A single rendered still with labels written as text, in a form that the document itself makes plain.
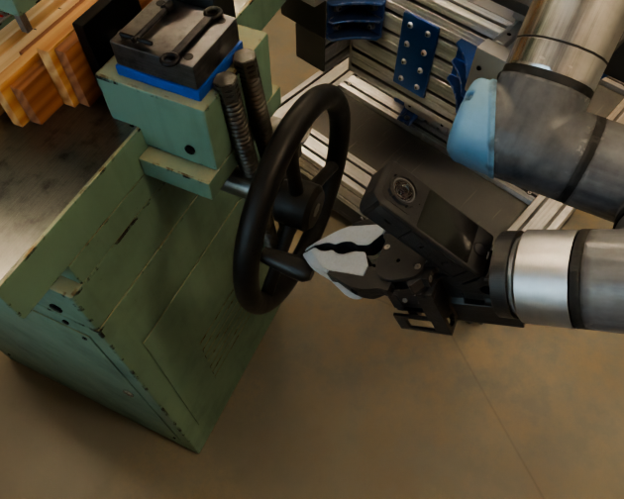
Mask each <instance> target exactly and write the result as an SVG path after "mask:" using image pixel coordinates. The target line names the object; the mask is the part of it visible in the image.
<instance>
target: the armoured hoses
mask: <svg viewBox="0 0 624 499"><path fill-rule="evenodd" d="M233 64H234V67H235V68H236V69H237V70H238V71H239V73H240V78H241V82H242V83H243V84H242V87H244V88H243V91H244V95H245V99H246V104H247V108H248V112H249V115H250V119H251V126H252V130H253V133H254V137H255V140H256V144H257V147H258V151H259V154H260V158H261V157H262V155H263V152H264V150H265V148H266V146H267V144H268V142H269V140H270V138H271V137H272V135H273V129H272V125H271V121H270V117H269V113H268V110H267V105H266V101H265V96H264V92H263V88H262V84H261V80H260V72H259V65H258V60H257V56H256V52H255V51H254V50H251V49H246V48H243V49H240V50H237V51H235V53H234V54H233ZM212 83H213V87H214V90H216V91H217V92H218V93H219V97H221V102H222V106H223V107H224V108H223V111H225V113H224V115H225V116H226V118H225V119H226V120H227V124H228V128H229V132H230V136H231V140H232V143H233V147H234V151H235V154H236V158H237V161H238V165H239V168H240V172H241V173H242V175H243V176H244V177H246V178H253V177H254V175H255V172H256V170H257V167H258V165H259V161H258V157H257V154H256V150H255V146H254V142H253V138H252V134H251V130H250V126H249V122H248V118H247V114H246V109H245V107H244V104H243V99H242V91H241V87H240V83H239V79H238V76H237V75H236V74H235V73H234V72H231V71H229V70H228V71H223V72H220V73H217V74H216V76H215V77H214V78H213V82H212ZM278 225H279V228H278V231H277V232H276V228H275V225H274V220H273V218H272V214H271V213H270V216H269V220H268V223H267V227H266V231H265V235H264V239H263V248H265V247H267V248H270V249H274V250H275V248H276V245H277V242H278V239H279V236H280V232H281V229H282V226H283V224H281V223H279V222H278Z"/></svg>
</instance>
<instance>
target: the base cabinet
mask: <svg viewBox="0 0 624 499"><path fill-rule="evenodd" d="M245 201H246V199H244V198H241V197H238V196H236V195H233V194H230V193H228V192H225V191H222V190H220V191H219V192H218V193H217V195H216V196H215V198H214V199H213V200H211V199H208V198H205V197H203V196H200V195H198V194H197V196H196V197H195V198H194V200H193V201H192V202H191V204H190V205H189V207H188V208H187V209H186V211H185V212H184V213H183V215H182V216H181V218H180V219H179V220H178V222H177V223H176V224H175V226H174V227H173V228H172V230H171V231H170V233H169V234H168V235H167V237H166V238H165V239H164V241H163V242H162V244H161V245H160V246H159V248H158V249H157V250H156V252H155V254H154V255H153V256H152V258H151V259H150V260H149V262H148V263H147V264H146V266H145V267H144V269H143V270H142V271H141V273H140V274H139V275H138V277H137V278H136V280H135V281H134V282H133V284H132V285H131V286H130V288H129V289H128V290H127V292H126V293H125V295H124V296H123V297H122V299H121V300H120V301H119V303H118V304H117V306H116V307H115V308H114V310H113V311H112V312H111V314H110V315H109V317H108V318H107V319H106V321H105V322H104V323H103V325H102V326H101V327H100V329H99V330H93V329H91V328H89V327H87V326H84V325H82V324H80V323H78V322H76V321H74V320H72V319H70V318H67V317H65V316H63V315H62V314H60V313H58V312H56V311H54V310H51V309H49V308H47V307H45V306H43V305H41V304H39V303H38V304H37V305H36V306H35V308H34V309H33V310H32V311H31V312H30V314H29V315H28V316H27V317H26V318H25V319H20V318H18V317H16V316H14V315H12V314H10V313H8V312H5V311H3V310H1V309H0V350H1V351H2V352H3V353H5V354H6V355H7V356H9V357H10V358H11V359H13V360H15V361H17V362H19V363H21V364H23V365H25V366H26V367H28V368H30V369H32V370H34V371H36V372H38V373H40V374H42V375H44V376H46V377H48V378H50V379H52V380H54V381H56V382H58V383H60V384H62V385H64V386H65V387H67V388H69V389H71V390H73V391H75V392H77V393H79V394H81V395H83V396H85V397H87V398H89V399H91V400H93V401H95V402H97V403H99V404H101V405H103V406H105V407H107V408H109V409H111V410H113V411H115V412H117V413H119V414H121V415H123V416H125V417H127V418H129V419H131V420H133V421H135V422H137V423H138V424H140V425H142V426H144V427H146V428H148V429H150V430H152V431H154V432H156V433H158V434H160V435H162V436H164V437H166V438H168V439H170V440H172V441H174V442H176V443H178V444H180V445H182V446H184V447H186V448H188V449H191V450H193V451H195V452H197V453H200V452H201V450H202V448H203V446H204V445H205V443H206V441H207V439H208V437H209V435H210V434H211V432H212V430H213V428H214V426H215V424H216V423H217V421H218V419H219V417H220V415H221V413H222V412H223V410H224V408H225V406H226V404H227V402H228V401H229V399H230V397H231V395H232V393H233V391H234V390H235V388H236V386H237V384H238V382H239V380H240V379H241V377H242V375H243V373H244V371H245V369H246V368H247V366H248V364H249V362H250V360H251V358H252V357H253V355H254V353H255V351H256V349H257V347H258V346H259V344H260V341H261V339H262V337H263V336H264V334H265V332H266V330H267V328H268V326H269V325H270V323H271V321H272V319H273V317H274V315H275V314H276V312H277V310H278V308H279V306H280V304H279V305H278V306H277V307H276V308H274V309H273V310H272V311H270V312H268V313H265V314H261V315H255V314H252V313H249V312H247V311H246V310H245V309H244V308H243V307H242V306H241V305H240V303H239V301H238V299H237V297H236V294H235V289H234V283H233V256H234V248H235V241H236V235H237V231H238V227H239V223H240V218H241V215H242V211H243V207H244V204H245Z"/></svg>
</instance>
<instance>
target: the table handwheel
mask: <svg viewBox="0 0 624 499"><path fill-rule="evenodd" d="M325 110H327V111H328V115H329V122H330V136H329V146H328V153H327V159H326V164H325V166H324V167H323V168H322V169H321V170H320V171H319V173H318V174H317V175H316V176H315V177H314V178H313V179H312V180H310V181H308V180H305V179H302V178H301V172H300V166H299V157H298V146H299V144H300V143H301V141H302V139H303V137H304V136H305V134H306V133H307V131H308V130H309V128H310V127H311V125H312V124H313V123H314V121H315V120H316V119H317V118H318V117H319V116H320V115H321V114H322V113H323V112H324V111H325ZM350 134H351V112H350V106H349V102H348V99H347V97H346V95H345V93H344V92H343V91H342V90H341V89H340V88H339V87H338V86H336V85H333V84H329V83H323V84H319V85H316V86H314V87H312V88H310V89H309V90H307V91H306V92H305V93H304V94H302V95H301V96H300V97H299V98H298V99H297V100H296V101H295V102H294V104H293V105H292V106H291V107H290V108H289V110H288V111H287V112H286V114H285V115H284V117H283V118H282V120H281V121H280V123H279V124H278V126H277V128H276V129H275V131H274V133H273V135H272V137H271V138H270V140H269V142H268V144H267V146H266V148H265V150H264V152H263V155H262V157H261V159H260V163H259V165H258V167H257V170H256V172H255V175H254V177H253V178H246V177H244V176H243V175H242V173H241V172H240V168H239V167H238V166H237V167H236V168H235V169H234V171H233V172H232V174H231V175H230V176H229V178H228V179H227V181H226V182H225V184H224V185H223V186H222V188H221V189H220V190H222V191H225V192H228V193H230V194H233V195H236V196H238V197H241V198H244V199H246V201H245V204H244V207H243V211H242V215H241V218H240V223H239V227H238V231H237V235H236V241H235V248H234V256H233V283H234V289H235V294H236V297H237V299H238V301H239V303H240V305H241V306H242V307H243V308H244V309H245V310H246V311H247V312H249V313H252V314H255V315H261V314H265V313H268V312H270V311H272V310H273V309H274V308H276V307H277V306H278V305H279V304H281V303H282V302H283V301H284V299H285V298H286V297H287V296H288V295H289V294H290V292H291V291H292V290H293V288H294V287H295V285H296V284H297V282H298V280H295V279H292V278H290V277H288V276H286V275H284V274H282V273H280V272H278V271H276V270H274V269H273V268H271V267H270V268H269V269H268V272H267V275H266V278H265V280H264V283H263V286H262V289H261V290H260V255H261V249H262V244H263V239H264V235H265V231H266V227H267V223H268V220H269V216H270V213H271V214H272V217H273V219H274V221H276V222H279V223H281V224H283V226H282V229H281V232H280V236H279V239H278V242H277V245H276V248H275V249H276V250H282V251H286V252H288V251H289V248H290V246H291V243H292V240H293V238H294V235H295V232H296V230H300V231H303V233H302V235H301V238H300V240H299V242H298V244H297V246H296V248H295V250H294V251H293V254H297V255H300V256H302V257H304V256H303V254H304V253H305V250H306V249H307V248H308V247H310V246H311V245H313V244H314V243H316V242H318V241H320V240H321V238H322V236H323V233H324V231H325V228H326V226H327V223H328V221H329V218H330V216H331V213H332V210H333V207H334V204H335V201H336V198H337V195H338V192H339V188H340V185H341V181H342V177H343V173H344V169H345V165H346V160H347V155H348V150H349V143H350ZM285 172H286V177H285V178H283V177H284V175H285Z"/></svg>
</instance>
